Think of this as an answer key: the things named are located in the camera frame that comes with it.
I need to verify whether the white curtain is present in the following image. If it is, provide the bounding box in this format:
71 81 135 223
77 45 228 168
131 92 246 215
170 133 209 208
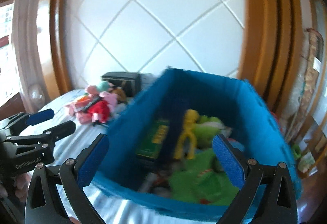
11 0 47 112

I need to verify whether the dark metal box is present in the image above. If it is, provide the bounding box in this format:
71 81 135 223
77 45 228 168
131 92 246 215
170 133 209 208
101 72 141 97

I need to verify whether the green frog plush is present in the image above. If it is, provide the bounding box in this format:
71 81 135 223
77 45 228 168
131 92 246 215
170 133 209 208
192 115 232 149

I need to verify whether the green cloth in bin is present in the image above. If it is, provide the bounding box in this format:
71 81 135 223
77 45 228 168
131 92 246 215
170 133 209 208
168 149 238 206

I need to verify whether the wooden headboard frame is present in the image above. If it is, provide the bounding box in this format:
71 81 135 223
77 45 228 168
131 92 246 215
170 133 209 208
238 0 303 117

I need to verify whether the pink plush toy pile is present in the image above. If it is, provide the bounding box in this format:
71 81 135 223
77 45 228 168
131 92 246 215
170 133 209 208
66 86 100 124

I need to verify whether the green box in bin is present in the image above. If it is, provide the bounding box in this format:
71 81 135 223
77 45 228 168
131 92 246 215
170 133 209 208
136 119 170 160

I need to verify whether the blue fabric storage bin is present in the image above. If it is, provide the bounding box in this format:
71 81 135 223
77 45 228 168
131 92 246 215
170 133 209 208
93 69 303 222

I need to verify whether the teal plush toy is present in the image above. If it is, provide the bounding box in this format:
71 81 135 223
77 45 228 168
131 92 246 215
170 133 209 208
96 81 111 93

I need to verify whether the red dress pig plush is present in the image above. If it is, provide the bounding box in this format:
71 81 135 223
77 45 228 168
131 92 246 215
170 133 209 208
85 91 118 124

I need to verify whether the yellow figure toy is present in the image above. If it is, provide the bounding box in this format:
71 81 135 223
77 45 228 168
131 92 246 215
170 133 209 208
174 109 199 160

